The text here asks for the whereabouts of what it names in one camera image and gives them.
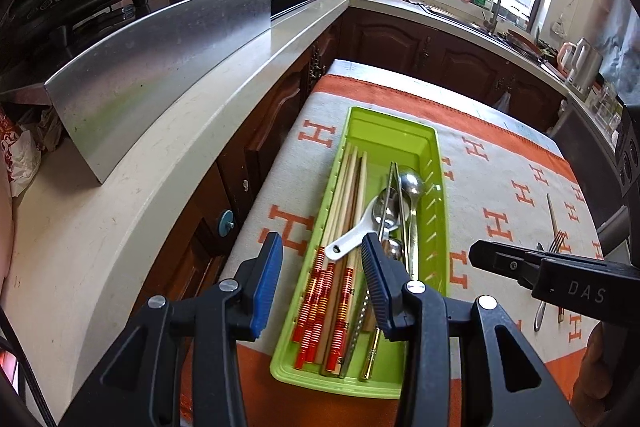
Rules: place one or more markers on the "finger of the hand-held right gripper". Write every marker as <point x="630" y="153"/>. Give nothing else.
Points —
<point x="500" y="259"/>

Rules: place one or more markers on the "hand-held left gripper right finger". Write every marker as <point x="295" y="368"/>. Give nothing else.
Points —
<point x="377" y="287"/>

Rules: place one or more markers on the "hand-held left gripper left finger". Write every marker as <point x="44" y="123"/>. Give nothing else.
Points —
<point x="265" y="287"/>

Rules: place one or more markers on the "large steel spoon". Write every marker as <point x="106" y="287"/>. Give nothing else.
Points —
<point x="540" y="314"/>

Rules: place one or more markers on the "white ceramic spoon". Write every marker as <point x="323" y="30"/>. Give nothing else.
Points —
<point x="352" y="237"/>

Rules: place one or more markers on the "group of chopsticks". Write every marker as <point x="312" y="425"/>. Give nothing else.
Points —
<point x="306" y="332"/>

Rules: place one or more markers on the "dark metal spoon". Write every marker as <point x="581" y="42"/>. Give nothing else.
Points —
<point x="390" y="219"/>

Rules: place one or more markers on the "silver metal chopstick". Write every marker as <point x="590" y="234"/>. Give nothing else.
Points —
<point x="393" y="192"/>
<point x="387" y="194"/>

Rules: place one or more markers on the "large shiny metal spoon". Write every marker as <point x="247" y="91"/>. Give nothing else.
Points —
<point x="412" y="184"/>

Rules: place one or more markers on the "green plastic utensil tray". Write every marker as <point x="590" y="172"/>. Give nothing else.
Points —
<point x="385" y="132"/>

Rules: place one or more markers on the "person's right hand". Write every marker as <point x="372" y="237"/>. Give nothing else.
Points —
<point x="592" y="367"/>

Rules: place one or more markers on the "orange grey printed blanket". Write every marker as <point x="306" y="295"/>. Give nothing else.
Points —
<point x="460" y="197"/>

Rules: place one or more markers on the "blue cabinet knob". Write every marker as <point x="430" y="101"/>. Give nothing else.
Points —
<point x="225" y="223"/>

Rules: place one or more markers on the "grey countertop oven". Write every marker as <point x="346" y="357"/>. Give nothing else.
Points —
<point x="600" y="167"/>

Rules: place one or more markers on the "white kitchen countertop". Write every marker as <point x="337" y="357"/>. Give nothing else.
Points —
<point x="150" y="227"/>

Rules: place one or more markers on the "white plastic bag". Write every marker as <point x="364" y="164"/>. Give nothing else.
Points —
<point x="501" y="102"/>

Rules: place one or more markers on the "glass jar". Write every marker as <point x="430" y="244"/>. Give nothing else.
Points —
<point x="607" y="107"/>

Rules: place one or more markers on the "red pan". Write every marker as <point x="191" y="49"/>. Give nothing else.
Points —
<point x="522" y="39"/>

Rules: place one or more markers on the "steel splash guard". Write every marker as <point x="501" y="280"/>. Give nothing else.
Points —
<point x="150" y="72"/>

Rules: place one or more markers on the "steel faucet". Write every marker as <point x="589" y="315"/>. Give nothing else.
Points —
<point x="495" y="14"/>

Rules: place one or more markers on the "steel sink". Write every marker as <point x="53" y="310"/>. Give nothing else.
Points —
<point x="455" y="16"/>

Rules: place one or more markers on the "crumpled printed plastic bag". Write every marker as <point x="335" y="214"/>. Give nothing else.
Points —
<point x="20" y="157"/>

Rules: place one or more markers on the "black glass cooktop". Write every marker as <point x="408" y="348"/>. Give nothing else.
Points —
<point x="290" y="4"/>

